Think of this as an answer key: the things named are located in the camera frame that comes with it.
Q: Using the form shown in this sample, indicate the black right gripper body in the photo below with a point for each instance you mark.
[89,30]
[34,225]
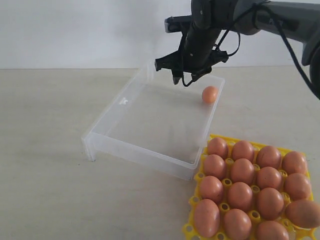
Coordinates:
[197,55]

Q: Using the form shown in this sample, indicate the clear plastic container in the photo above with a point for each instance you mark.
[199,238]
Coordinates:
[155,123]

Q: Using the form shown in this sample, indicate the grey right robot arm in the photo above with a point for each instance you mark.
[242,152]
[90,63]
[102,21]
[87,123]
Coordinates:
[204,30]

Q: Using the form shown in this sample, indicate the yellow plastic egg tray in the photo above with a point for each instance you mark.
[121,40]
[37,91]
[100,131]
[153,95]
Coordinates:
[295,232]

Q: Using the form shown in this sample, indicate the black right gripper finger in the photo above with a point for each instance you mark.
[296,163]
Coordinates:
[177,75]
[171,61]

